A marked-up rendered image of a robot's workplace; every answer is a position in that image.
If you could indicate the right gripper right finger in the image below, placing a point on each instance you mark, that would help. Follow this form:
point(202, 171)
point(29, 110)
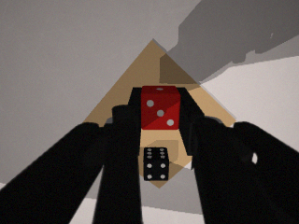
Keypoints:
point(225, 173)

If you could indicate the red die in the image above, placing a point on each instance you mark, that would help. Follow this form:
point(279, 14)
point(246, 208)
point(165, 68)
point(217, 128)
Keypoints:
point(160, 106)

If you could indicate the tan flat mat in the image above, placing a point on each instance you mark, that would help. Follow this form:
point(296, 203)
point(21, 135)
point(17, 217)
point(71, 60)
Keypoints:
point(153, 67)

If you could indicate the black die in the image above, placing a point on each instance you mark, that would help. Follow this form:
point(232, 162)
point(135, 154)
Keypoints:
point(156, 164)

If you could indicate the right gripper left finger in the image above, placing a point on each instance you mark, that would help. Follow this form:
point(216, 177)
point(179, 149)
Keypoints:
point(51, 189)

